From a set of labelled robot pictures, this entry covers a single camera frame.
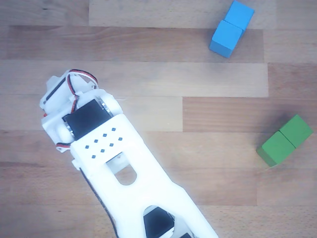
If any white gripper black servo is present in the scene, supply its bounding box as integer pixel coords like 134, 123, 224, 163
39, 71, 97, 117

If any long blue block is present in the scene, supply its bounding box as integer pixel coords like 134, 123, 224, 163
209, 0, 256, 59

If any long green block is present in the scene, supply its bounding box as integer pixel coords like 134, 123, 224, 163
256, 114, 314, 168

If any red black white gripper cable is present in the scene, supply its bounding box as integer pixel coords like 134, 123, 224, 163
66, 68, 99, 114

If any red black white wrist cable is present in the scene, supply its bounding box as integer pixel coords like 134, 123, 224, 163
55, 142, 73, 153

